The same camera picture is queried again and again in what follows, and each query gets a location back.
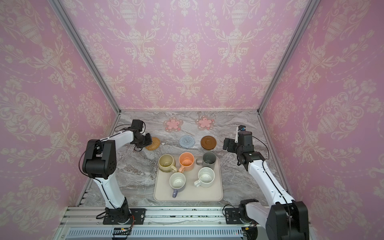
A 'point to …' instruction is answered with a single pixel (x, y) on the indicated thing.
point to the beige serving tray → (162, 191)
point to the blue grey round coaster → (187, 141)
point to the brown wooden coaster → (208, 142)
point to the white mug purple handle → (177, 181)
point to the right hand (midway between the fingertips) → (232, 141)
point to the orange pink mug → (186, 160)
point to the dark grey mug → (209, 159)
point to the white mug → (206, 176)
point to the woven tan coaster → (155, 144)
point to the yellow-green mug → (166, 163)
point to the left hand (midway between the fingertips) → (151, 142)
